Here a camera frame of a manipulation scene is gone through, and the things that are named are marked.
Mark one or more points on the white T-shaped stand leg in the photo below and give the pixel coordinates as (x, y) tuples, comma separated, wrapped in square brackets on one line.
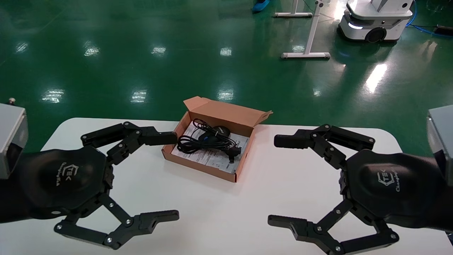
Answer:
[(308, 55)]

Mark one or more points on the black computer mouse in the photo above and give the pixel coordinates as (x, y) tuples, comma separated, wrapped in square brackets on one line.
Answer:
[(222, 130)]

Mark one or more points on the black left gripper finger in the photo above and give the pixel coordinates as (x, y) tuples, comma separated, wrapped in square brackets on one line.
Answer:
[(157, 137)]

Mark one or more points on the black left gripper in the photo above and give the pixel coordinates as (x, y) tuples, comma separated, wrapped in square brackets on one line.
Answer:
[(60, 180)]

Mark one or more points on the black power adapter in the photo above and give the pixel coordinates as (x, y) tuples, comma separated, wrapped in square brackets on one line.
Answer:
[(445, 29)]

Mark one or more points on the white stand foot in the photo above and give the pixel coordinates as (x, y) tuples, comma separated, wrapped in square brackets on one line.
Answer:
[(292, 14)]

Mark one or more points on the brown cardboard box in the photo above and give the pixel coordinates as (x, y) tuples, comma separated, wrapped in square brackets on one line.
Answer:
[(230, 115)]

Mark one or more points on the blue shoe cover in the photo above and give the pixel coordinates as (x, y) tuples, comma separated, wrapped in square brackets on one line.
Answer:
[(261, 5)]

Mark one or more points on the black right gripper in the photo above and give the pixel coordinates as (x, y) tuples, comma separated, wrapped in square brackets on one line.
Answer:
[(393, 186)]

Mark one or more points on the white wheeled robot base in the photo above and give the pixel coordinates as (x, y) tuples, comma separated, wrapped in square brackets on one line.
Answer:
[(375, 21)]

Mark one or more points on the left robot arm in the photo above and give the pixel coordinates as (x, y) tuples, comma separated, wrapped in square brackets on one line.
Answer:
[(10, 138)]

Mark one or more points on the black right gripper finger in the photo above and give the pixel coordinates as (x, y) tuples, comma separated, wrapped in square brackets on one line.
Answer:
[(293, 141)]

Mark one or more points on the white printed instruction sheet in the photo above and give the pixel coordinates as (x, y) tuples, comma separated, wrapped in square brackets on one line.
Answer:
[(212, 161)]

